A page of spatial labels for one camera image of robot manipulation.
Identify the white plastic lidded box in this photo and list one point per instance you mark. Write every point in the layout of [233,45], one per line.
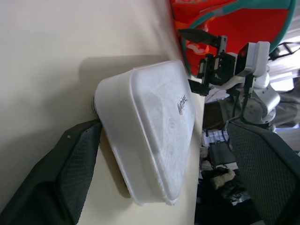
[150,126]

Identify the beige cloth lump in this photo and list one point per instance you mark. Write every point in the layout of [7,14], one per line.
[223,178]

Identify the black box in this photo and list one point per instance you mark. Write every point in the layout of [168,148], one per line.
[221,153]

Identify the orange and teal backpack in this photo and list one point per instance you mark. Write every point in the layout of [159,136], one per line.
[243,25]

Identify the white power strip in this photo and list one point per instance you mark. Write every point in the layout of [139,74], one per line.
[214,137]

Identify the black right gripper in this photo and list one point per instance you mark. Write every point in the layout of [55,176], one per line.
[219,68]

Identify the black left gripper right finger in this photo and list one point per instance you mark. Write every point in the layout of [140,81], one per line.
[264,168]

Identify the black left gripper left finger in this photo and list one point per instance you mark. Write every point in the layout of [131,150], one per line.
[54,178]

